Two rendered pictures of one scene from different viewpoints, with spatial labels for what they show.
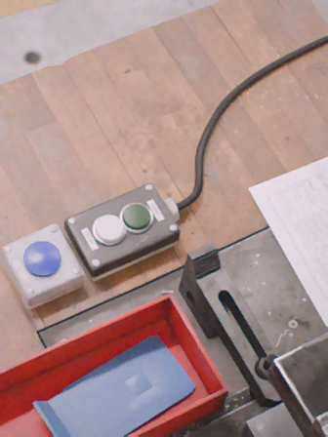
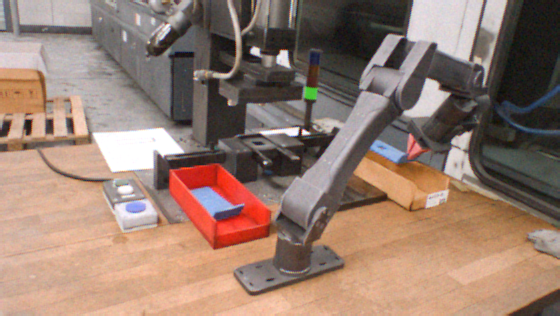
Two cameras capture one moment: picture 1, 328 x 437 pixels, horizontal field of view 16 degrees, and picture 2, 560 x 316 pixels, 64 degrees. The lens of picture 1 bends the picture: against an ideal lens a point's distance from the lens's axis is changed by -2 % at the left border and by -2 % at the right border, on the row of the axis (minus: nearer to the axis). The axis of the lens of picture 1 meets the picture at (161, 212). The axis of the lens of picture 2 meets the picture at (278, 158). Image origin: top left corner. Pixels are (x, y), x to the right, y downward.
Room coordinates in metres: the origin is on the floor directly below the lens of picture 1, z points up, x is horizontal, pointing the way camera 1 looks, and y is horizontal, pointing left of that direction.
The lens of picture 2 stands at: (0.16, 0.86, 1.37)
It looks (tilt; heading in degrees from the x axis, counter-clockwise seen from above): 21 degrees down; 275
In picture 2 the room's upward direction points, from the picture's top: 6 degrees clockwise
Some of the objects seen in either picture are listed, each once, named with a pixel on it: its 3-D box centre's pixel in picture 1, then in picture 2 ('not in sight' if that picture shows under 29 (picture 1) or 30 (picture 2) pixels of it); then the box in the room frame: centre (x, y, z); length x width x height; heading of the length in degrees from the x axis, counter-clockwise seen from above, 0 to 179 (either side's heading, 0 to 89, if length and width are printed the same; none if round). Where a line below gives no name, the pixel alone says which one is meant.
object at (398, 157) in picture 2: not in sight; (390, 147); (-0.02, -0.26, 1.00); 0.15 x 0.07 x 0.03; 128
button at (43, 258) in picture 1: (42, 260); (135, 209); (0.50, 0.11, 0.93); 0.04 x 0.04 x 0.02
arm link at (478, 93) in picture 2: not in sight; (466, 91); (-0.15, -0.17, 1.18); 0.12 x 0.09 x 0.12; 47
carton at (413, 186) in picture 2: not in sight; (393, 175); (-0.04, -0.24, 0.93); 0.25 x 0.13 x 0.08; 129
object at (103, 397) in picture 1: (115, 395); (211, 199); (0.38, 0.01, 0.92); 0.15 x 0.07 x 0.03; 136
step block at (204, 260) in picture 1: (210, 291); (168, 168); (0.50, -0.06, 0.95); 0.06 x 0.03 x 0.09; 39
